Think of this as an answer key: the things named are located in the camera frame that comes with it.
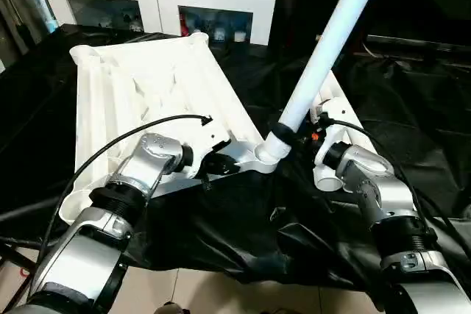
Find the dark shoe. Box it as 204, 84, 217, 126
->
156, 301, 191, 314

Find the white plastic table top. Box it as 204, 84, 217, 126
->
58, 32, 294, 226

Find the grey metal stand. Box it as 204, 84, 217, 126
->
0, 0, 34, 68

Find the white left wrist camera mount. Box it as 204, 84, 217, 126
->
183, 113, 233, 179

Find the long black pole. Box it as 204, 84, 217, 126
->
367, 34, 471, 52

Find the black plastic sheet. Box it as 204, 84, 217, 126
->
0, 23, 471, 293

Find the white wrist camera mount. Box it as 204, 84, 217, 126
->
311, 96, 349, 168
183, 113, 233, 179

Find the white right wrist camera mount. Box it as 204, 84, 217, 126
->
311, 96, 349, 168

